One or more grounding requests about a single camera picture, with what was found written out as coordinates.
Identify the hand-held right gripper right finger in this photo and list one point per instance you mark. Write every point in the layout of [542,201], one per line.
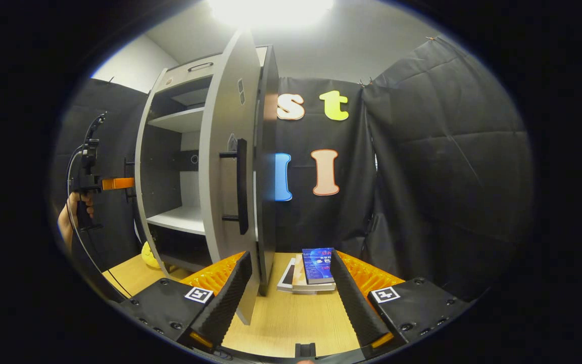
[354,303]

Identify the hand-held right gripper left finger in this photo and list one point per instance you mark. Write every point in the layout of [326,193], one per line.
[228,303]

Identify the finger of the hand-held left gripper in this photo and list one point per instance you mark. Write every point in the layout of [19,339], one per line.
[118,183]

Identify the black backdrop cloth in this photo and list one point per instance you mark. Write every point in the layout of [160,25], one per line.
[447,177]

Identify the grey cabinet drawer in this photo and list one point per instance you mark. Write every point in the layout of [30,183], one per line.
[185,71]

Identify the yellow plush toy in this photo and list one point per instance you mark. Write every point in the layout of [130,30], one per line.
[148,257]

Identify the white book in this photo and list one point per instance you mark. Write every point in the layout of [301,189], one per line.
[286,277]

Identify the grey double-door shoe cabinet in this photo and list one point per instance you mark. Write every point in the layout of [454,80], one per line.
[180,121]

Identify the beige book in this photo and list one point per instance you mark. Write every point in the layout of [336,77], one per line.
[298,278]

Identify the large ceiling light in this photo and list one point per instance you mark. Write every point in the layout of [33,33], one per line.
[271,10]

